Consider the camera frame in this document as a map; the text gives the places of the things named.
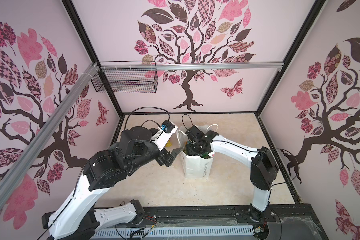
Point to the aluminium rail left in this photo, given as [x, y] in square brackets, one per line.
[16, 173]

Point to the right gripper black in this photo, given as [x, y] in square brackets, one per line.
[190, 151]

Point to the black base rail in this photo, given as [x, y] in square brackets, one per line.
[279, 222]

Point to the black wire basket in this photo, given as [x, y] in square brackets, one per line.
[126, 77]

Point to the aluminium rail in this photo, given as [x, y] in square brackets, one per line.
[16, 173]
[210, 66]

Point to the aluminium rail back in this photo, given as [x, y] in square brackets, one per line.
[210, 66]

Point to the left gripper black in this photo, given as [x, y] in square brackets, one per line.
[163, 158]

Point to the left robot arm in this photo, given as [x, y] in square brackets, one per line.
[77, 218]

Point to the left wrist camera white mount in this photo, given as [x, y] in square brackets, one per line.
[166, 130]

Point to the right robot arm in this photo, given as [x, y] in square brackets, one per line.
[261, 164]

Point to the yellow chip bag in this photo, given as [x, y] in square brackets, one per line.
[168, 144]

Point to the white slotted cable duct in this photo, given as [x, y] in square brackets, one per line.
[169, 232]

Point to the white paper bag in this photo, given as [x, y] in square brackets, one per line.
[194, 167]

